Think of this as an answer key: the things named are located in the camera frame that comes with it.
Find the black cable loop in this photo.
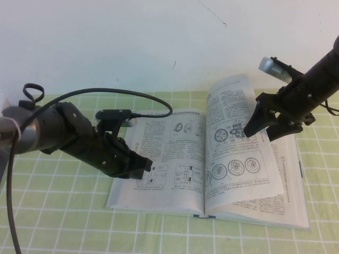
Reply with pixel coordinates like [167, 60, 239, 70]
[22, 83, 45, 107]

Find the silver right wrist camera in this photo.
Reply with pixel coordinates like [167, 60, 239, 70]
[258, 56, 302, 84]

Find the white cable tie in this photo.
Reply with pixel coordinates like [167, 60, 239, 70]
[4, 117, 24, 139]

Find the dark grey object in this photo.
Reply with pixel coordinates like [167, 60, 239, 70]
[0, 148, 9, 184]

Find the long black camera cable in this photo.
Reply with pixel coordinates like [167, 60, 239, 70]
[4, 88, 174, 254]

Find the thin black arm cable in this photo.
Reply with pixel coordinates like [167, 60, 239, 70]
[321, 98, 339, 116]

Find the green white checked tablecloth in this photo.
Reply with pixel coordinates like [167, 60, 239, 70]
[0, 87, 339, 254]

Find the book with diagrams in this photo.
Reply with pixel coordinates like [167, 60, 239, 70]
[105, 73, 311, 230]

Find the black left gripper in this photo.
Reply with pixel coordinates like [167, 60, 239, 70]
[84, 127, 155, 182]

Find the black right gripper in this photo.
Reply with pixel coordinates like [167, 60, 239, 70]
[243, 75, 316, 141]

